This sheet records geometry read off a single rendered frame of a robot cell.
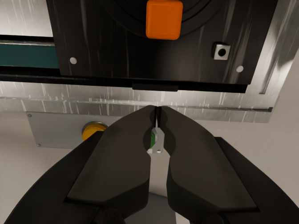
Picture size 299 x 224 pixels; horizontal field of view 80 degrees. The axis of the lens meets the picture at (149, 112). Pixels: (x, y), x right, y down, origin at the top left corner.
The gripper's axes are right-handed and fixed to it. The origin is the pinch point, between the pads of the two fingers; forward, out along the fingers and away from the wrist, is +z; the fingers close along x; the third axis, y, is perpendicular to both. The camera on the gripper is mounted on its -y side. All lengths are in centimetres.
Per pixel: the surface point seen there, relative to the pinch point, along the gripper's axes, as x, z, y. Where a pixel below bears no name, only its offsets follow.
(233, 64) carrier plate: 9.2, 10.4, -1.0
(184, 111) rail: 4.4, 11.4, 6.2
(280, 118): 26.5, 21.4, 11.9
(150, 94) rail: -0.5, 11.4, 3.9
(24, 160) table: -31.2, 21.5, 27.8
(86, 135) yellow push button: -9.7, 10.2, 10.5
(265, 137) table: 25.3, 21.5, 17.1
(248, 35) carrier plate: 10.0, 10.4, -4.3
